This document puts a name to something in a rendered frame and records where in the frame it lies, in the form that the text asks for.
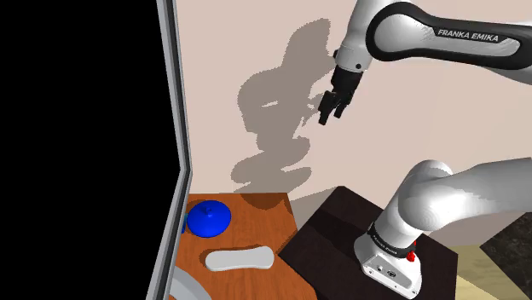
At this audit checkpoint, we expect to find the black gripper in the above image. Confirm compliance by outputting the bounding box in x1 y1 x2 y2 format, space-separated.
317 65 365 126

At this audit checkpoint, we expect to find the brown wooden table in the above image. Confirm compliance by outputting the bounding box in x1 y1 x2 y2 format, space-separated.
167 192 320 300

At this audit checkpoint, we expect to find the dark robot stand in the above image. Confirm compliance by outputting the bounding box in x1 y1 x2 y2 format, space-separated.
276 185 459 300

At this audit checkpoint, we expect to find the blue dome-shaped lid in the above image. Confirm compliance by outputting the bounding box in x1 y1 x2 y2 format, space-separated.
185 199 233 239

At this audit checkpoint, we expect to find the white flat oblong remote control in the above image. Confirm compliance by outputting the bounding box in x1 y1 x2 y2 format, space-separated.
204 245 275 273

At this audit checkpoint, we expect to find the grey round plate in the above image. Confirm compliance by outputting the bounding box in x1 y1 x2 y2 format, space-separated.
169 265 213 300

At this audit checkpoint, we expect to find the grey framed dark window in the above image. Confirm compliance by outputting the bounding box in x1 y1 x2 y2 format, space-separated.
0 0 194 300

